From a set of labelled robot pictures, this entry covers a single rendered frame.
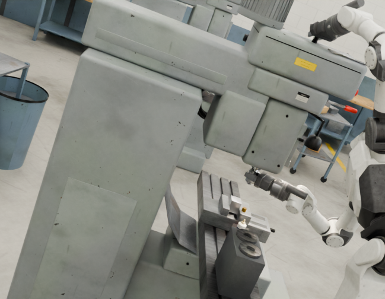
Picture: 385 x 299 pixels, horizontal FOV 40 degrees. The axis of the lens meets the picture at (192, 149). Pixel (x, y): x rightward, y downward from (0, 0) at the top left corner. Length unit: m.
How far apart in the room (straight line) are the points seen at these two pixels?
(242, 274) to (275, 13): 1.02
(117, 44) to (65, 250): 0.91
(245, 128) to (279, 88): 0.22
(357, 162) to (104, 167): 0.99
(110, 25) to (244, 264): 1.06
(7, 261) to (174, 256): 1.32
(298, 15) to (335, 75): 6.76
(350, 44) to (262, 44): 7.13
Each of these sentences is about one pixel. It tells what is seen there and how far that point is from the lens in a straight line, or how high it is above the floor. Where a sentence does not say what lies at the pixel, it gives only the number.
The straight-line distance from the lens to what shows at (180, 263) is 2.43.
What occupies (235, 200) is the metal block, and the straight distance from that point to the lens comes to 2.54.
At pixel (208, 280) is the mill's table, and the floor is 0.92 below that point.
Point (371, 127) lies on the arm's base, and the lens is 1.96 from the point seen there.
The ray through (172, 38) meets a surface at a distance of 2.12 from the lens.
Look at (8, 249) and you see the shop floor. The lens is 3.52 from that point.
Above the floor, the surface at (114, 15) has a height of 1.72.
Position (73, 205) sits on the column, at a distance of 2.26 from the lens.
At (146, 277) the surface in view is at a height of 0.65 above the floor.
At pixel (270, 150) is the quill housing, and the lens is 2.28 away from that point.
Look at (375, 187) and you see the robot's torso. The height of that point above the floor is 1.54.
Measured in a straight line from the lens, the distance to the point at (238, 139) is 2.22.
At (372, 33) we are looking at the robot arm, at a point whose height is 2.02.
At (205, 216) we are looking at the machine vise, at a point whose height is 0.96.
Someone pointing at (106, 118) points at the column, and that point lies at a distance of 2.09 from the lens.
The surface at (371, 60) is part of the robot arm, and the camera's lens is 1.88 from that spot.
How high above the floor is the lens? 2.06
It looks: 20 degrees down
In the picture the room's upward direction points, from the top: 22 degrees clockwise
